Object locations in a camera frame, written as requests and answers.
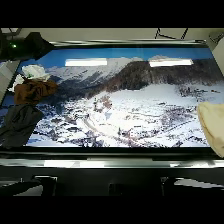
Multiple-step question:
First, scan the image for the silver frame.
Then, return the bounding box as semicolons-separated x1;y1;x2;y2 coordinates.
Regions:
0;151;224;197

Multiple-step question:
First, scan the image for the white garment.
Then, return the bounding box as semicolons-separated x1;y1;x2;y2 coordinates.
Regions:
7;63;52;94

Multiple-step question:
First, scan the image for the brown garment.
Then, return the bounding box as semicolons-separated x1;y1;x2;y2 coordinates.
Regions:
13;78;59;106

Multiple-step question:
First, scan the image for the cream yellow garment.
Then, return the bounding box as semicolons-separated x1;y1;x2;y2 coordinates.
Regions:
196;101;224;159

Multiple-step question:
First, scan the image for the dark grey garment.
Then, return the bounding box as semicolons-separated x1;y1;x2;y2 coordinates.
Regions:
0;103;45;150

